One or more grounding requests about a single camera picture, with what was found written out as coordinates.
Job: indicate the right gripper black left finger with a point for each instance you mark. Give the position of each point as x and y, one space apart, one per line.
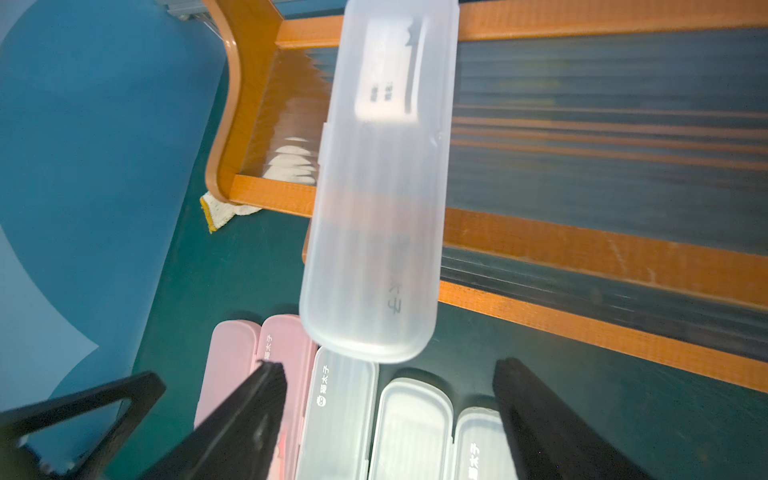
238 439

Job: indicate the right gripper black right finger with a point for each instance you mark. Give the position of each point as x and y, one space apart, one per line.
546 438

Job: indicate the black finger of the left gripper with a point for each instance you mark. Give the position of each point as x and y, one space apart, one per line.
140 391

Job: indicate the clear pencil case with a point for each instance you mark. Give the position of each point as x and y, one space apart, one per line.
338 421
413 433
371 278
480 450

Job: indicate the pink pencil case outer left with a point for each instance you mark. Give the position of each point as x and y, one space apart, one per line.
230 361

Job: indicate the pink pencil case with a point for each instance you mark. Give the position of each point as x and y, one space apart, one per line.
230 361
283 340

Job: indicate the pink pencil case inner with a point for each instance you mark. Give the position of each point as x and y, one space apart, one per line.
283 340

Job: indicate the orange wooden three-tier shelf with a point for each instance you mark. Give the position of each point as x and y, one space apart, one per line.
607 176

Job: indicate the white cotton work glove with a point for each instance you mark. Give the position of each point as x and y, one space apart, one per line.
218 213

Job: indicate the aluminium rear crossbar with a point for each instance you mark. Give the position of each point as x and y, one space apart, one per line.
183 9

